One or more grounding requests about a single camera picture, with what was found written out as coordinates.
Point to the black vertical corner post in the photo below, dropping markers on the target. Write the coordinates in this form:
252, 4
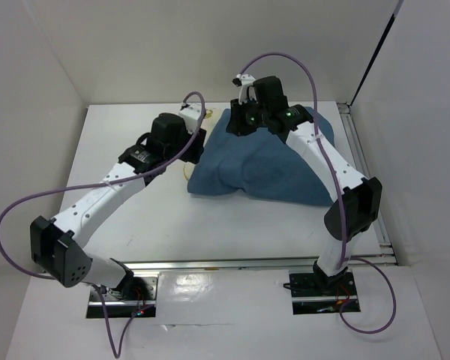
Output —
377, 49

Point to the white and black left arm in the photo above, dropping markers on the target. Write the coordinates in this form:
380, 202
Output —
58, 244

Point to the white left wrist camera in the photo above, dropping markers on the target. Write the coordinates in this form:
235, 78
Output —
190, 113

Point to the aluminium front rail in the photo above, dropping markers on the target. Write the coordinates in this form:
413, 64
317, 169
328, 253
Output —
221, 265

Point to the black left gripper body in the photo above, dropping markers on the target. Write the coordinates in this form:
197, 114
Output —
193, 152

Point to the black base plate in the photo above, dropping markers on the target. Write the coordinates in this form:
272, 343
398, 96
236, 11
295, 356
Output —
308, 298
139, 300

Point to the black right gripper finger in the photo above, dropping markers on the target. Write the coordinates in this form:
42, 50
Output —
235, 120
243, 129

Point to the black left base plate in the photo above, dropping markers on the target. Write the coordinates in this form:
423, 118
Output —
139, 300

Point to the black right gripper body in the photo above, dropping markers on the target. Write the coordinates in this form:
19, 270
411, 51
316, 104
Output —
255, 114

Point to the cream pillow with yellow band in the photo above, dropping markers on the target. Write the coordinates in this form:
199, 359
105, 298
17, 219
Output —
212, 117

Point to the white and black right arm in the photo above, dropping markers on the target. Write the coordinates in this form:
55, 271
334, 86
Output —
261, 103

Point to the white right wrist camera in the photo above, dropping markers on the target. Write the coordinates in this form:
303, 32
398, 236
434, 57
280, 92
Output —
245, 83

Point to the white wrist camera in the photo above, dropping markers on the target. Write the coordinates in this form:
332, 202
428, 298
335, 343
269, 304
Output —
190, 113
245, 83

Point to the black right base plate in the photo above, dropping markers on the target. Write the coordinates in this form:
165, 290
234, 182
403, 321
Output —
308, 298

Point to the blue fabric pillowcase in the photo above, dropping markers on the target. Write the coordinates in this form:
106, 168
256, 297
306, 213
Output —
259, 165

